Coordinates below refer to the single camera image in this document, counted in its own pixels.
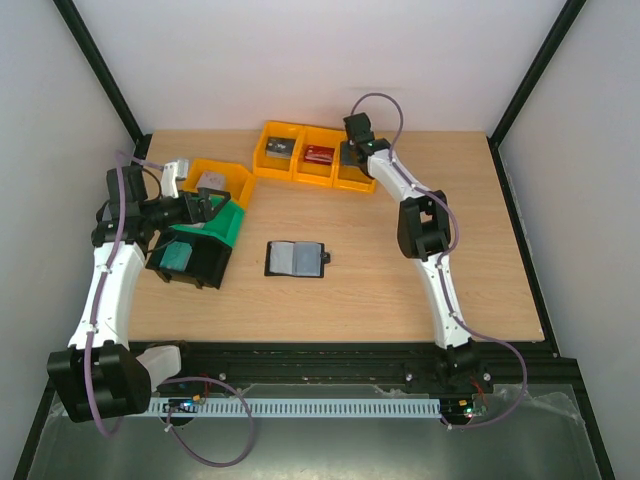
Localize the black leather card holder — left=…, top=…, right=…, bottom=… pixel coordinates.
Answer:
left=264, top=240, right=331, bottom=278

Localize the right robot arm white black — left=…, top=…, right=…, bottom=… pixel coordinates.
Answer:
left=343, top=113, right=480, bottom=392

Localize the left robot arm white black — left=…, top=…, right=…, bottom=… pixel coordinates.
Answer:
left=47, top=161, right=231, bottom=435

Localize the white floral card stack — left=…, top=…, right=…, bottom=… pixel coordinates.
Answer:
left=196, top=171, right=226, bottom=191

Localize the yellow bin with blue cards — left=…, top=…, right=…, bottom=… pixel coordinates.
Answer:
left=331, top=133, right=376, bottom=194

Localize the red VIP card stack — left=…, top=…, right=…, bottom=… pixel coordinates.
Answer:
left=303, top=145, right=335, bottom=166

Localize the yellow bin with red cards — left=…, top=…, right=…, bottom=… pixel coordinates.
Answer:
left=292, top=126, right=346, bottom=188

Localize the teal VIP card stack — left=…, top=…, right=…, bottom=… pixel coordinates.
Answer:
left=159, top=241, right=193, bottom=272

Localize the yellow bin with grey cards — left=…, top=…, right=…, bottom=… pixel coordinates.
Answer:
left=252, top=121, right=304, bottom=181

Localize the grey VIP card stack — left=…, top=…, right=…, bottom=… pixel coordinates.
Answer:
left=265, top=136, right=296, bottom=159

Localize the yellow bin near green bin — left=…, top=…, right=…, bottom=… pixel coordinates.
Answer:
left=182, top=158, right=256, bottom=210

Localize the green plastic bin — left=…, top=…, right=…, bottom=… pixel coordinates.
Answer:
left=172, top=200, right=245, bottom=248

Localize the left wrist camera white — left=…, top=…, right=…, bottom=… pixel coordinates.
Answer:
left=160, top=158, right=189, bottom=198

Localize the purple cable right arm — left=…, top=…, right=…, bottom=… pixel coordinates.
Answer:
left=349, top=92, right=529, bottom=432

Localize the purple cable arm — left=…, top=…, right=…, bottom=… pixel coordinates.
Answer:
left=84, top=149, right=255, bottom=470
left=349, top=92, right=529, bottom=432

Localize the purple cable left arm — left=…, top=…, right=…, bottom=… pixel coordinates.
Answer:
left=84, top=149, right=255, bottom=470

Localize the white slotted cable duct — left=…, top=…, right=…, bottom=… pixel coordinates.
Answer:
left=143, top=398, right=441, bottom=419

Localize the black frame post left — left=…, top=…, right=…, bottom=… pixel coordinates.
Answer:
left=53, top=0, right=152, bottom=148

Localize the black frame post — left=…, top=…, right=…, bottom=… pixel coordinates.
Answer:
left=488, top=0, right=587, bottom=144
left=53, top=0, right=152, bottom=148

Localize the black frame post right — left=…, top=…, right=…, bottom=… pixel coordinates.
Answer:
left=488, top=0, right=587, bottom=144

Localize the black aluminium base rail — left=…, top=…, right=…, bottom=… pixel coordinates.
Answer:
left=173, top=340, right=585, bottom=397

